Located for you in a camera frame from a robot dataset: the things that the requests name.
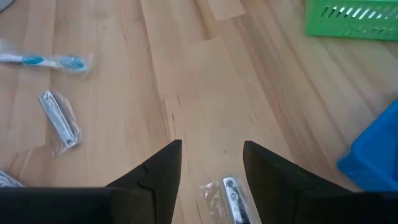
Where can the bagged blue white toothbrush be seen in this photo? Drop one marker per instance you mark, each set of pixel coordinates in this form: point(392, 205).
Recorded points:
point(34, 60)

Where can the blue plastic basket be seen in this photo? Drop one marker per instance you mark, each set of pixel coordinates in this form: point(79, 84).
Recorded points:
point(376, 155)

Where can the bagged silver nail clipper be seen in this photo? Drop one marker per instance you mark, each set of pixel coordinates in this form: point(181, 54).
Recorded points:
point(231, 199)
point(59, 119)

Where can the green plastic basket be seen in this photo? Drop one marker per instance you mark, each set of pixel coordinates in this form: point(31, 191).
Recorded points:
point(342, 28)

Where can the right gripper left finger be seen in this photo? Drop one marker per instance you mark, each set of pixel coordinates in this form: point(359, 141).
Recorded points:
point(93, 205)

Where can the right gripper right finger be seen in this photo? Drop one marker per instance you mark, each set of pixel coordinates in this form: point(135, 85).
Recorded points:
point(311, 205)

